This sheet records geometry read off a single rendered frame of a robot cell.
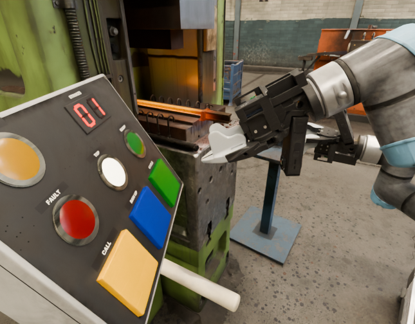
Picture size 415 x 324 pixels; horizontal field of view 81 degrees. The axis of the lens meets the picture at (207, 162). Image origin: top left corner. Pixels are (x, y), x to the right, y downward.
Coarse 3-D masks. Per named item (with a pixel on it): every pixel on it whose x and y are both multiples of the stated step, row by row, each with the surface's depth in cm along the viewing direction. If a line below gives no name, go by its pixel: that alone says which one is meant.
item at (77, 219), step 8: (72, 200) 27; (64, 208) 26; (72, 208) 27; (80, 208) 28; (88, 208) 29; (64, 216) 26; (72, 216) 26; (80, 216) 27; (88, 216) 28; (64, 224) 25; (72, 224) 26; (80, 224) 27; (88, 224) 28; (72, 232) 26; (80, 232) 26; (88, 232) 27
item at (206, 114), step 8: (144, 104) 99; (152, 104) 97; (160, 104) 97; (168, 104) 97; (192, 112) 89; (200, 112) 88; (208, 112) 86; (216, 112) 86; (224, 112) 86; (216, 120) 86; (224, 120) 86
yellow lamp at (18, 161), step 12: (0, 144) 23; (12, 144) 24; (24, 144) 25; (0, 156) 22; (12, 156) 23; (24, 156) 24; (36, 156) 26; (0, 168) 22; (12, 168) 23; (24, 168) 24; (36, 168) 25
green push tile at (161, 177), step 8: (160, 160) 49; (152, 168) 47; (160, 168) 48; (168, 168) 51; (152, 176) 44; (160, 176) 46; (168, 176) 49; (152, 184) 44; (160, 184) 45; (168, 184) 48; (176, 184) 51; (160, 192) 45; (168, 192) 46; (176, 192) 49; (168, 200) 46
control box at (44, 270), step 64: (0, 128) 24; (64, 128) 31; (128, 128) 45; (0, 192) 21; (64, 192) 27; (128, 192) 37; (0, 256) 20; (64, 256) 24; (64, 320) 24; (128, 320) 27
